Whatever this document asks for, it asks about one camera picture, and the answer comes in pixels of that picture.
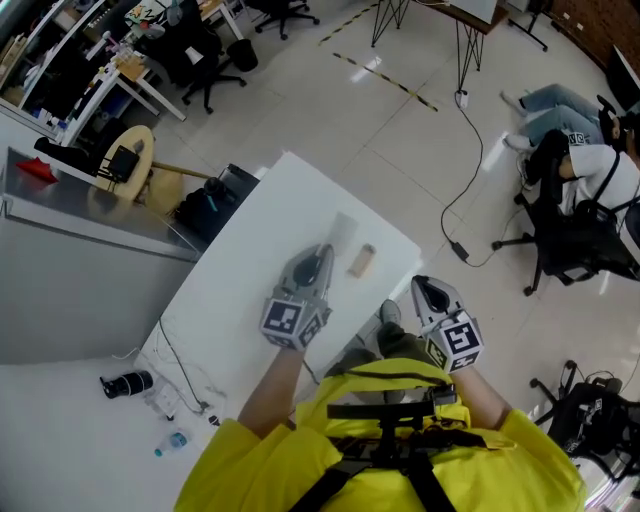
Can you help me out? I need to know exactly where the wooden stick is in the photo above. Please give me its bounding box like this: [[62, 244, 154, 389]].
[[151, 160, 217, 181]]

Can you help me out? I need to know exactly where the person's dark green trouser leg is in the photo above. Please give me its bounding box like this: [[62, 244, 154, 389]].
[[323, 321, 437, 382]]

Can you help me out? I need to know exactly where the red cloth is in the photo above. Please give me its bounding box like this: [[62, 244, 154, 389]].
[[14, 156, 61, 184]]

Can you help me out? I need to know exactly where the person's right forearm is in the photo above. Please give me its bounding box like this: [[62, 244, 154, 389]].
[[448, 367, 514, 432]]

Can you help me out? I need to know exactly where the small black box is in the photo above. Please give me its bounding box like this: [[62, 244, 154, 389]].
[[106, 145, 141, 177]]

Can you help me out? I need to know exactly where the person's left forearm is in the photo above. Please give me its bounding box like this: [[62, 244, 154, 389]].
[[236, 344, 307, 441]]

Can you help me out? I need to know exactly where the black backpack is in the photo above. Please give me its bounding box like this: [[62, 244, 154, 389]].
[[176, 175, 262, 247]]

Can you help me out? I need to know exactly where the white desk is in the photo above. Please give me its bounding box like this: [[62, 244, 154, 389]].
[[58, 63, 188, 147]]

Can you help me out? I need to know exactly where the black monitor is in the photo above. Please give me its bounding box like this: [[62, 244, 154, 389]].
[[605, 44, 640, 115]]

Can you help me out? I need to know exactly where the person's yellow shirt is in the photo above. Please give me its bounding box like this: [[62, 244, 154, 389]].
[[173, 356, 589, 512]]

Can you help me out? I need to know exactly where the black chest harness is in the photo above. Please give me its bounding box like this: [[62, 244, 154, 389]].
[[279, 383, 482, 512]]

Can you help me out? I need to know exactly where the long black floor cable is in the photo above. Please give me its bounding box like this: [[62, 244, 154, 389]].
[[439, 102, 502, 269]]

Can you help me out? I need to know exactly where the round wooden table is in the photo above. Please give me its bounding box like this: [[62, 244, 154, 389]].
[[86, 124, 156, 202]]

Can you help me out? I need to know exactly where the black cylindrical camera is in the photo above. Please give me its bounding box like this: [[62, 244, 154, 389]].
[[98, 369, 155, 401]]

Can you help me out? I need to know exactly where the clear water bottle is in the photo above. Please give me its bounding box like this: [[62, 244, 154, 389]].
[[153, 430, 192, 458]]

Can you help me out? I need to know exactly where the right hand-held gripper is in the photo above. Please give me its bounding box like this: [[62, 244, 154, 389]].
[[410, 274, 486, 374]]

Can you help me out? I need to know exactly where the black trash bin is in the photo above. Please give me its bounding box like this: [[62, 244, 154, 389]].
[[226, 38, 260, 73]]

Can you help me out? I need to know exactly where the table with black wire legs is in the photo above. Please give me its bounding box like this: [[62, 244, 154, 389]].
[[369, 0, 507, 97]]

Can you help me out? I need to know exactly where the person's grey shoe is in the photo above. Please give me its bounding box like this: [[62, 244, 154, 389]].
[[379, 298, 403, 327]]

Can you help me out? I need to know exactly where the storage shelf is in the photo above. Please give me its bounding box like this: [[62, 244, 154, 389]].
[[0, 0, 122, 137]]

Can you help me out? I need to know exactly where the yellow black floor tape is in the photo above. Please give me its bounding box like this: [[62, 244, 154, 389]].
[[331, 50, 440, 113], [317, 0, 387, 48]]

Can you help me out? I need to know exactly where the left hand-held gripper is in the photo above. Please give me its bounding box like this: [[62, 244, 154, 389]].
[[258, 243, 336, 353]]

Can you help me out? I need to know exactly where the grey steel counter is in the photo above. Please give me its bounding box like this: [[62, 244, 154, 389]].
[[0, 146, 202, 367]]

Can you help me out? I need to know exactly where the black stand base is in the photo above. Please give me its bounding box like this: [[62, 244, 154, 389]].
[[506, 0, 550, 54]]

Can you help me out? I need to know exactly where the black office chair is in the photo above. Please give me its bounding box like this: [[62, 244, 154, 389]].
[[246, 0, 322, 42], [529, 359, 640, 482], [491, 128, 640, 298], [148, 27, 249, 116]]

